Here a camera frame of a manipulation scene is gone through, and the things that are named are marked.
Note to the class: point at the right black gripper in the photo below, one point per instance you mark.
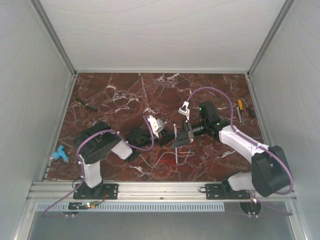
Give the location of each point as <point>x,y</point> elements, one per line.
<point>183,138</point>

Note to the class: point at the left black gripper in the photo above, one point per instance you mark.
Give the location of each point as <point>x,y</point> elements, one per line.
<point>165,137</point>

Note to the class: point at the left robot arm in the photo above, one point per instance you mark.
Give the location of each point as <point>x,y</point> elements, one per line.
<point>95,143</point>

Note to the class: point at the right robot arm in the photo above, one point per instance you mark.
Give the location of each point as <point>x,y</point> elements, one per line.
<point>269,167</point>

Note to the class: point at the silver wrench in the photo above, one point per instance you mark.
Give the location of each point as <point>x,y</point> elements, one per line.
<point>239,114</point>

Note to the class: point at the small circuit board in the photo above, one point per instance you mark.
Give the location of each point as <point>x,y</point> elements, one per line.
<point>91,204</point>

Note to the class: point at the blue plastic fitting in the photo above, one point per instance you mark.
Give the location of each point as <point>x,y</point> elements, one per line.
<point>59,154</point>

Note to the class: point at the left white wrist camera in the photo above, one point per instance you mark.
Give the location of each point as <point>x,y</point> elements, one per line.
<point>156,125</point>

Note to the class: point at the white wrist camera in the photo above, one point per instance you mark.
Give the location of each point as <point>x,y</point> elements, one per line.
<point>184,110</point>
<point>156,125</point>

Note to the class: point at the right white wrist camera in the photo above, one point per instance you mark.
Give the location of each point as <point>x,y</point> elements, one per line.
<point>184,110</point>

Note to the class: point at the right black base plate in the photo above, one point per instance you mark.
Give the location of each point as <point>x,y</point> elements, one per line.
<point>222,191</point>

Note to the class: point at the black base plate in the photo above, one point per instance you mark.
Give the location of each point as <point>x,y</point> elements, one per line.
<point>222,191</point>
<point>107,191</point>

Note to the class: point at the yellow handled screwdriver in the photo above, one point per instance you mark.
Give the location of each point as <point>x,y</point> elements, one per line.
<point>240,104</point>

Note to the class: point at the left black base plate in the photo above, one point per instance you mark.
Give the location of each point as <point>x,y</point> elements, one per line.
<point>107,191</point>

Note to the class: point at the aluminium front rail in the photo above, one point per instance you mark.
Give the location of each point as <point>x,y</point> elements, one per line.
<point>128,191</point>

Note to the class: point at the slotted grey cable duct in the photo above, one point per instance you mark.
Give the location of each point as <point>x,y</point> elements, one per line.
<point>134,207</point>

